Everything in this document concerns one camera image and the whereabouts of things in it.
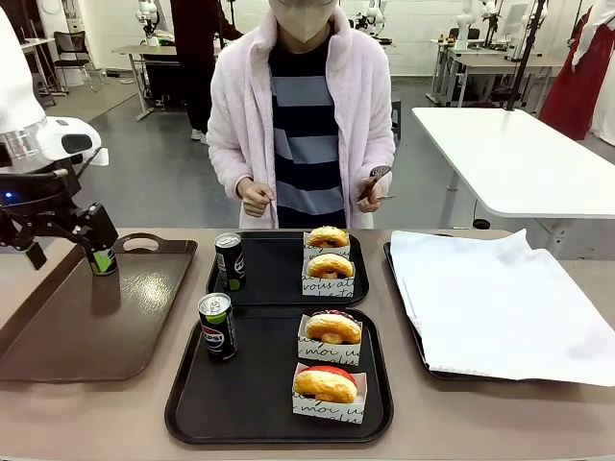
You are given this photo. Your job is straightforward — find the black tray under paper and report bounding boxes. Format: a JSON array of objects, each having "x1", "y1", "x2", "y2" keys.
[{"x1": 382, "y1": 232, "x2": 539, "y2": 383}]

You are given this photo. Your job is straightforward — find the black office chair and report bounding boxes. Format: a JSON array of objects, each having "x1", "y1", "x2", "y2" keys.
[{"x1": 53, "y1": 30, "x2": 105, "y2": 95}]

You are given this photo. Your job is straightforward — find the small black plastic tray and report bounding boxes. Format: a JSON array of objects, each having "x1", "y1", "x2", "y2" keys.
[{"x1": 206, "y1": 230, "x2": 370, "y2": 309}]

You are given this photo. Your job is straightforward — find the person's right hand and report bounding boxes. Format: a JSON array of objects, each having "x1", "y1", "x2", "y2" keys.
[{"x1": 237, "y1": 179, "x2": 278, "y2": 219}]

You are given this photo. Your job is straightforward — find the black green Pepsi can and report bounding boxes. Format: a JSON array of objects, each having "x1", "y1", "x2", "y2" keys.
[
  {"x1": 197, "y1": 292, "x2": 238, "y2": 363},
  {"x1": 212, "y1": 231, "x2": 247, "y2": 293},
  {"x1": 90, "y1": 245, "x2": 120, "y2": 278}
]

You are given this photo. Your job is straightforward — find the beige face mask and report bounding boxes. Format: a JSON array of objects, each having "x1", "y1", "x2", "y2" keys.
[{"x1": 267, "y1": 0, "x2": 336, "y2": 45}]

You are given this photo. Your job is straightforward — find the person in pink fleece jacket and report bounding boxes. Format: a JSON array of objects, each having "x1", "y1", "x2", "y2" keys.
[{"x1": 206, "y1": 0, "x2": 397, "y2": 231}]

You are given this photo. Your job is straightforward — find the dark metal tongs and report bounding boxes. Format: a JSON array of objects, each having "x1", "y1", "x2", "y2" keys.
[{"x1": 356, "y1": 164, "x2": 399, "y2": 205}]

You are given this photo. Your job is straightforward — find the plain glazed donut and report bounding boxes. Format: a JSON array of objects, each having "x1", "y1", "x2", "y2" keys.
[{"x1": 307, "y1": 253, "x2": 356, "y2": 281}]

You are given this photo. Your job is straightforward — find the person's left hand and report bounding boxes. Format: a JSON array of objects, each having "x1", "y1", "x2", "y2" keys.
[{"x1": 357, "y1": 173, "x2": 393, "y2": 214}]

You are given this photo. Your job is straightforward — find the person's left forearm pink sleeve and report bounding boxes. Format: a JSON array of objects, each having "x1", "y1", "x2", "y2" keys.
[{"x1": 352, "y1": 136, "x2": 397, "y2": 184}]

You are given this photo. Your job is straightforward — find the grey background work table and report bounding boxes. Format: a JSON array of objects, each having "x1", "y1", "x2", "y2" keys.
[{"x1": 111, "y1": 42, "x2": 179, "y2": 122}]

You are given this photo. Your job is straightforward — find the large black plastic tray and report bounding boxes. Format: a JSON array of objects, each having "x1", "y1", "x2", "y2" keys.
[{"x1": 163, "y1": 306, "x2": 396, "y2": 446}]

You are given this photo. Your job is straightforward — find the black tray with white paper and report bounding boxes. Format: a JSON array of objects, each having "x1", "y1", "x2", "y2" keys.
[{"x1": 389, "y1": 229, "x2": 615, "y2": 388}]

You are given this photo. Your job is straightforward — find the black tripod pole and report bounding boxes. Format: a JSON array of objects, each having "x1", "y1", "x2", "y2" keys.
[{"x1": 503, "y1": 0, "x2": 550, "y2": 112}]

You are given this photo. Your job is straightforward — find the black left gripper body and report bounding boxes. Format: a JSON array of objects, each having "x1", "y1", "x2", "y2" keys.
[{"x1": 0, "y1": 167, "x2": 82, "y2": 218}]

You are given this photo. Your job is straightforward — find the white folding table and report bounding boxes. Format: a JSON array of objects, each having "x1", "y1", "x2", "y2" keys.
[{"x1": 410, "y1": 106, "x2": 615, "y2": 252}]

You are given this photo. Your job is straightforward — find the glazed donut in paper box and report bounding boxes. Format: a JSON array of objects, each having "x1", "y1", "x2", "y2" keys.
[{"x1": 301, "y1": 259, "x2": 358, "y2": 299}]

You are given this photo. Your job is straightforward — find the background person in dark clothes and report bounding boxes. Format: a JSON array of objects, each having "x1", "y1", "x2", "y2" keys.
[{"x1": 169, "y1": 0, "x2": 244, "y2": 146}]

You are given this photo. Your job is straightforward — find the background table with equipment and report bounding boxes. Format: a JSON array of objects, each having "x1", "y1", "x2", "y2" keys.
[{"x1": 430, "y1": 36, "x2": 566, "y2": 109}]

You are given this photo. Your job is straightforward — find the person's right forearm pink sleeve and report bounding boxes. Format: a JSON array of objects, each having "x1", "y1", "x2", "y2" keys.
[{"x1": 207, "y1": 136, "x2": 255, "y2": 202}]

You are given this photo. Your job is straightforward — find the red dress on mannequin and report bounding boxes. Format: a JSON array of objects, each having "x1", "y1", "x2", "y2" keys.
[{"x1": 536, "y1": 0, "x2": 615, "y2": 141}]

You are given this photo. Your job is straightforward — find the brown plastic tray with handles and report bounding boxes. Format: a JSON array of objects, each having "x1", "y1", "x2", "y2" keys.
[{"x1": 0, "y1": 232, "x2": 200, "y2": 384}]

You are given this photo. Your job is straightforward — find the yellow frosted donut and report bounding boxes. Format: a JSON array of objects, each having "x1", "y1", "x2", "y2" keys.
[{"x1": 303, "y1": 230, "x2": 353, "y2": 265}]

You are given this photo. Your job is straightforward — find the white desk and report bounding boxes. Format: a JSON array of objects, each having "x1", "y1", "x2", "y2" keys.
[{"x1": 18, "y1": 36, "x2": 57, "y2": 97}]

